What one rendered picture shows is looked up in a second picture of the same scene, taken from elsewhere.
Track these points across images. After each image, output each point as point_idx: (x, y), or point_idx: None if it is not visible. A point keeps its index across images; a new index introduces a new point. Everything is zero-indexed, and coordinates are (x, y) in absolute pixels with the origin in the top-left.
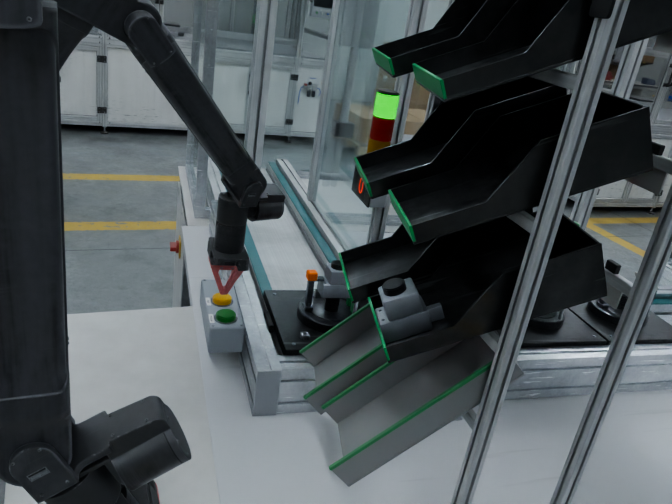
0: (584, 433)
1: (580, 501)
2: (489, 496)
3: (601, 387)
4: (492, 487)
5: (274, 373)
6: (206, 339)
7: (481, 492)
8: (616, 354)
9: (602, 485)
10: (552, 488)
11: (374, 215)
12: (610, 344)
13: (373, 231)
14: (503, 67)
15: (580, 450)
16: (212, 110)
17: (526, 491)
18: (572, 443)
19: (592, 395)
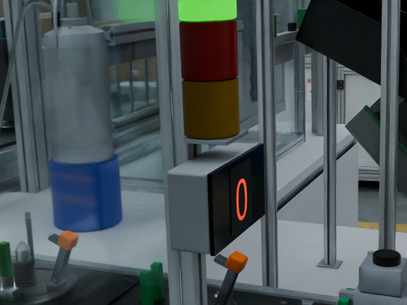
0: (335, 142)
1: (247, 270)
2: (326, 288)
3: (335, 101)
4: (314, 291)
5: None
6: None
7: (330, 291)
8: (336, 71)
9: (207, 271)
10: (257, 279)
11: (202, 265)
12: (334, 68)
13: (206, 298)
14: None
15: (336, 156)
16: None
17: (285, 284)
18: (334, 159)
19: (334, 112)
